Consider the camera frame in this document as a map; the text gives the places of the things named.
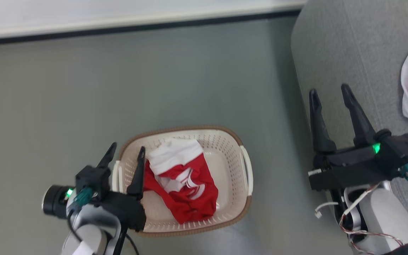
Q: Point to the white and black baseboard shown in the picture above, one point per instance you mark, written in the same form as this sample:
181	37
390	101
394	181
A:
136	24

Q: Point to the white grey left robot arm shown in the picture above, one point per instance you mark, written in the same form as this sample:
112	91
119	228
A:
90	235

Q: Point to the cream perforated laundry basket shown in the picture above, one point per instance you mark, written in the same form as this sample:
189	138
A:
227	170

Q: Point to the grey fabric sofa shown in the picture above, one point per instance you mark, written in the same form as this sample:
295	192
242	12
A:
349	53

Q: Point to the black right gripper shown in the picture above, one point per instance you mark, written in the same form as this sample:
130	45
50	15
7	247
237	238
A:
352	166

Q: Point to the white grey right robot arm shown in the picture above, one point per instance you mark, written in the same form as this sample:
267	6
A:
384	212

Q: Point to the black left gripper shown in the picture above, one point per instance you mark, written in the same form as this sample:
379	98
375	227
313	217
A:
119	207

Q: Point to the red garment with white stripes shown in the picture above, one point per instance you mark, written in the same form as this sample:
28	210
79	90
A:
190	202

